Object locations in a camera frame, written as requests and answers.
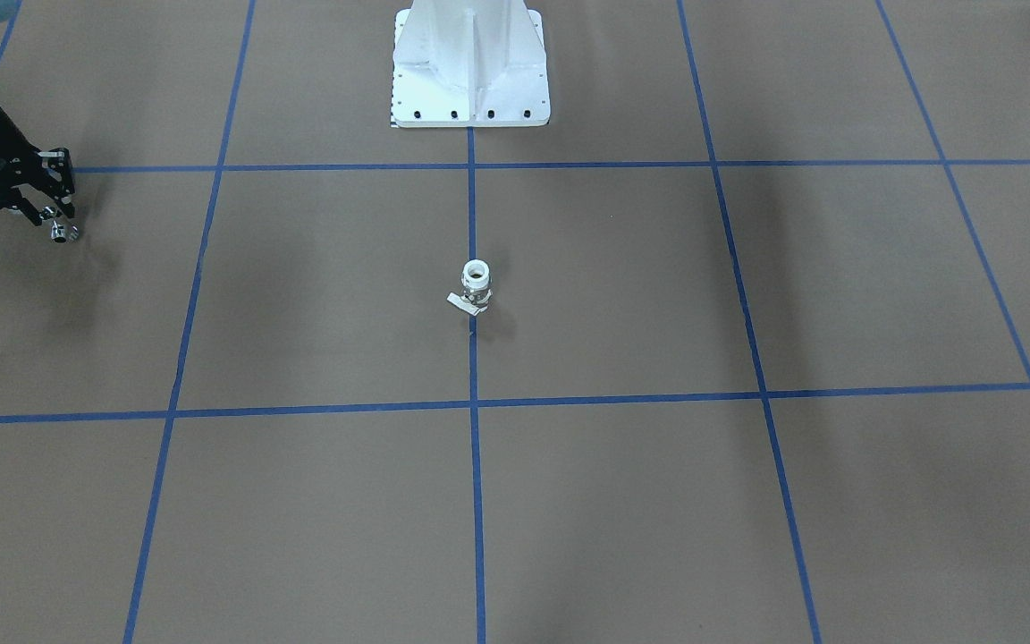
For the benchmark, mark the white PPR valve with handle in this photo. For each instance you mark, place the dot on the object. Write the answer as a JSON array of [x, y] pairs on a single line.
[[475, 288]]

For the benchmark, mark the brown table mat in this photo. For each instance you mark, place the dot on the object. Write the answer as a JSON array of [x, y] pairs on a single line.
[[755, 368]]

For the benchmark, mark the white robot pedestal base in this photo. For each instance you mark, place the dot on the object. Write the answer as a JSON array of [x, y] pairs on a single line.
[[469, 64]]

